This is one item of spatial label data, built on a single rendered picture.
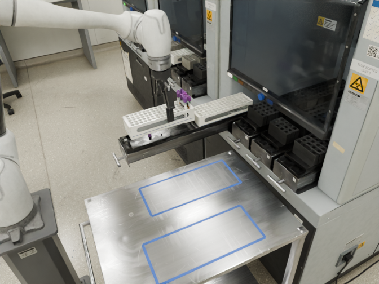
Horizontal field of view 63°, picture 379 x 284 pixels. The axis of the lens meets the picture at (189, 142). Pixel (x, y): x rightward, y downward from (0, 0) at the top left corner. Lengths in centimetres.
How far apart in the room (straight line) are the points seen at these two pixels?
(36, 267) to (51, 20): 93
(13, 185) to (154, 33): 71
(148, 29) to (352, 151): 80
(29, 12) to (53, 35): 374
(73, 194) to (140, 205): 138
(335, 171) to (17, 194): 110
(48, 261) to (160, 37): 98
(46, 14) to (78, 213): 152
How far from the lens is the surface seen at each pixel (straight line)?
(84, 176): 255
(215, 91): 174
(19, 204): 124
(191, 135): 140
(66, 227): 224
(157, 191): 112
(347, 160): 114
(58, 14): 107
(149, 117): 133
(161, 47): 118
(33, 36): 476
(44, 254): 141
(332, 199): 128
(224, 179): 115
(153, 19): 116
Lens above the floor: 162
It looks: 37 degrees down
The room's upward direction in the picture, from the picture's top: 3 degrees counter-clockwise
